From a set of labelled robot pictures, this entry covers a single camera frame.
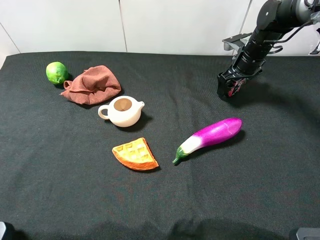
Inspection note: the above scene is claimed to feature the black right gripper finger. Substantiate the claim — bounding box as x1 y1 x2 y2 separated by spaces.
217 73 230 98
234 78 248 94

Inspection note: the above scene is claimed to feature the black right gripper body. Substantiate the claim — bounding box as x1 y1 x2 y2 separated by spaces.
219 61 265 83

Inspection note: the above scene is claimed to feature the black red patterned box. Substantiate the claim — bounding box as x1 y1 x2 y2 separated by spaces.
227 78 248 98

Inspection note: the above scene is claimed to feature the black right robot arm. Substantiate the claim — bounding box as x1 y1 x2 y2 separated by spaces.
217 0 320 100

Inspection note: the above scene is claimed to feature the purple toy eggplant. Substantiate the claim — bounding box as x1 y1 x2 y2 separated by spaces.
172 117 243 165

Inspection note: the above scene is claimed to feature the white ceramic teapot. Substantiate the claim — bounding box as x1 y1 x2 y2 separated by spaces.
98 96 145 128

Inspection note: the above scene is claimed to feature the toy waffle slice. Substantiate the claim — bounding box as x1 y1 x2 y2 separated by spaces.
112 137 159 171

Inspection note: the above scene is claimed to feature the brown cloth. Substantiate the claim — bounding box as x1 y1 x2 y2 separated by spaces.
60 65 122 105

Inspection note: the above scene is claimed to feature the green lime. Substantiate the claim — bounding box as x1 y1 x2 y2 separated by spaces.
45 61 69 85

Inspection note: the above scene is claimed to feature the dark green table cloth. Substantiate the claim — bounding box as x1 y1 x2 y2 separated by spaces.
0 52 320 240

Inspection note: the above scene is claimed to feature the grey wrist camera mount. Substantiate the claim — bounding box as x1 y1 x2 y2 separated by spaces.
222 32 252 53

